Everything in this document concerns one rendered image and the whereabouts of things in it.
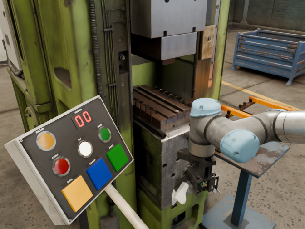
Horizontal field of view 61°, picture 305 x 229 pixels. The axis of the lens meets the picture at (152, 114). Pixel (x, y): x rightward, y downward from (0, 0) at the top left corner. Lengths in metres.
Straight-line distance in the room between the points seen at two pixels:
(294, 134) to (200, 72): 0.94
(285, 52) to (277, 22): 4.95
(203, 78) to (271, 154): 0.60
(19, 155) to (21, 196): 1.69
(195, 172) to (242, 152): 0.22
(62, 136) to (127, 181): 0.74
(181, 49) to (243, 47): 4.15
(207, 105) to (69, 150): 0.43
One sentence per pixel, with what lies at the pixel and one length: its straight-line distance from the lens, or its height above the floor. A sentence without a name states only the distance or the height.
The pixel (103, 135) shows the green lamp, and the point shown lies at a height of 1.09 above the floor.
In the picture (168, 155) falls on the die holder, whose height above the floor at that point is 0.82.
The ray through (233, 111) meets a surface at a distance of 1.49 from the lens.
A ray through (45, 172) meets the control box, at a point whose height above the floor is 1.10.
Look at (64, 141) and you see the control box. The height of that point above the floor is 1.14.
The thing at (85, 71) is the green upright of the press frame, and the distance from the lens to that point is 1.09.
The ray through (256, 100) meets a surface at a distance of 1.68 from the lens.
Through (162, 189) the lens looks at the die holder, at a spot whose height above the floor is 0.62.
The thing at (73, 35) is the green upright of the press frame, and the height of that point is 1.38.
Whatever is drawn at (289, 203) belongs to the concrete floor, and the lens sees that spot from 2.41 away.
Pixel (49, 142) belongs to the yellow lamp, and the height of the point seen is 1.16.
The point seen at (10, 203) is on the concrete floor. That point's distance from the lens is 2.44.
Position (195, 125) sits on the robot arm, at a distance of 0.67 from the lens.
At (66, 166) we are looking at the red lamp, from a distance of 0.81.
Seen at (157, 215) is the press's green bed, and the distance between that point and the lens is 1.55.
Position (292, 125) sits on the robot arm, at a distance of 0.64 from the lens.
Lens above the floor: 1.56
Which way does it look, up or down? 27 degrees down
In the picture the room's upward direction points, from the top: straight up
